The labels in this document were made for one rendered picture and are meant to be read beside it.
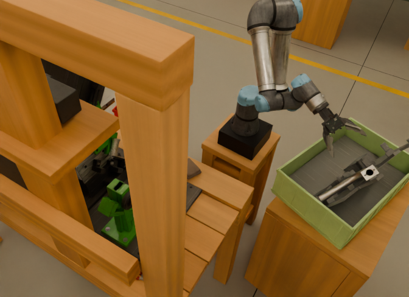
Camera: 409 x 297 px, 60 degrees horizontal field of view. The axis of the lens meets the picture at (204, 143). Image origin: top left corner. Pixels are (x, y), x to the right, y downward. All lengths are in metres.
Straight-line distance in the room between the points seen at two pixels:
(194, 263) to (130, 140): 0.90
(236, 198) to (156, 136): 1.07
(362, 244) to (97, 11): 1.51
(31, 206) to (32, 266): 1.42
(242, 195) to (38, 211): 0.87
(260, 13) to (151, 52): 1.12
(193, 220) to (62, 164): 0.79
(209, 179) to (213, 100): 1.94
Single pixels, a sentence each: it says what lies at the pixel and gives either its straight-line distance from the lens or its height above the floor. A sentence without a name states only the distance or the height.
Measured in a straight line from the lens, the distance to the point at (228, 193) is 1.64.
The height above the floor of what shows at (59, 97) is 1.63.
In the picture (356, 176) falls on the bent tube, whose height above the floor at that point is 1.06.
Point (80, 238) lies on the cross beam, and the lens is 1.10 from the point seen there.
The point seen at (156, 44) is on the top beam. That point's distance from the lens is 0.52.
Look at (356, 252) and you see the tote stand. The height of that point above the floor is 0.79.
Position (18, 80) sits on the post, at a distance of 0.86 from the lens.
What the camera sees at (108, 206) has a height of 1.14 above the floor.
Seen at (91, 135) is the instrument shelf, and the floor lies 1.54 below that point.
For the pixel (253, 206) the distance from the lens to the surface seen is 2.43.
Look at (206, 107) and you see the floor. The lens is 3.45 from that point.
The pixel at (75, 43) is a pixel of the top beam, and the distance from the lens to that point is 0.60.
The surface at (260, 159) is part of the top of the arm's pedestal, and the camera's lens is 1.87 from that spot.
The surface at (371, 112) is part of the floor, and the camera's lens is 3.90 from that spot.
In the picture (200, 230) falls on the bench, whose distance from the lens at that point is 1.54.
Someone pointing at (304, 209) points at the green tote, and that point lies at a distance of 1.72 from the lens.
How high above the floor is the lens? 2.20
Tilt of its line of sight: 45 degrees down
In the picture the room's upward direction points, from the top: 5 degrees clockwise
